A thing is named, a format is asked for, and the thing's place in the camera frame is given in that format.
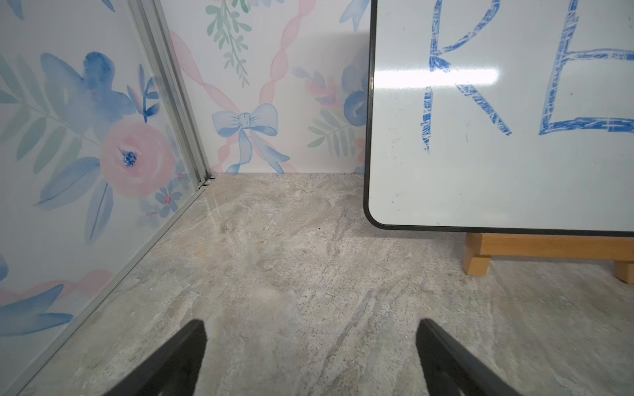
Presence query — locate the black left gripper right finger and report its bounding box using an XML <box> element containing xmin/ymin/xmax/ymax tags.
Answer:
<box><xmin>415</xmin><ymin>318</ymin><xmax>518</xmax><ymax>396</ymax></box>

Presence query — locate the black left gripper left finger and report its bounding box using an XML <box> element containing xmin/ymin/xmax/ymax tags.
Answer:
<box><xmin>107</xmin><ymin>319</ymin><xmax>207</xmax><ymax>395</ymax></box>

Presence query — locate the whiteboard with blue RED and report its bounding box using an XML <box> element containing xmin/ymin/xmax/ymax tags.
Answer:
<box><xmin>364</xmin><ymin>1</ymin><xmax>633</xmax><ymax>236</ymax></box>

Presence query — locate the wooden whiteboard easel stand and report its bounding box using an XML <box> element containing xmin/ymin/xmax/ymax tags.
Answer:
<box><xmin>462</xmin><ymin>233</ymin><xmax>633</xmax><ymax>285</ymax></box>

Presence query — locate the aluminium left corner post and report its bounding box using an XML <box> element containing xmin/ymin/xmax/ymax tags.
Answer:
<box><xmin>127</xmin><ymin>0</ymin><xmax>212</xmax><ymax>186</ymax></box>

